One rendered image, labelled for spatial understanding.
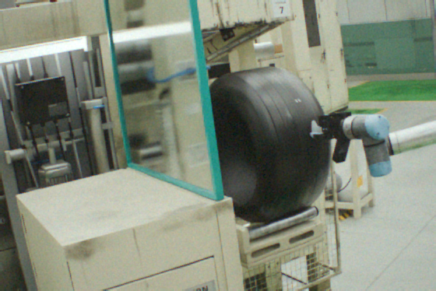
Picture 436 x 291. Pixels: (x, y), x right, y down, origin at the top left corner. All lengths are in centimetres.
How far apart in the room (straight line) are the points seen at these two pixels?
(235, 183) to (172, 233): 123
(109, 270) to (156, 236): 13
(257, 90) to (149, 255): 95
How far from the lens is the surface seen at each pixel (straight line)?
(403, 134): 193
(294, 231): 221
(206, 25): 234
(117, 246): 122
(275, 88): 207
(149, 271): 126
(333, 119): 191
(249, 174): 251
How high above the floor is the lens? 164
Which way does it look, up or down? 11 degrees down
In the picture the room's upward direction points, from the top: 8 degrees counter-clockwise
